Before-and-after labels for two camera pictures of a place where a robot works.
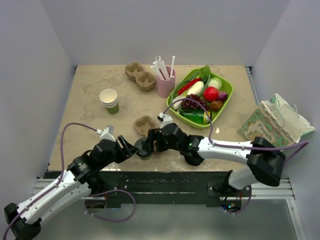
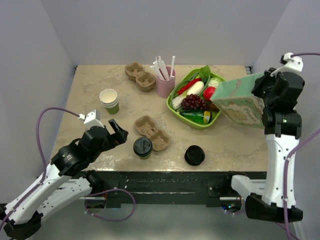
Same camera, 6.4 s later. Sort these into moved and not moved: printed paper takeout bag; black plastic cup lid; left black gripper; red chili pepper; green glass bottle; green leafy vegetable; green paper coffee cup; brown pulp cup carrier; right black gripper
Moved: right black gripper; printed paper takeout bag; left black gripper
Not moved: brown pulp cup carrier; black plastic cup lid; green glass bottle; green paper coffee cup; green leafy vegetable; red chili pepper
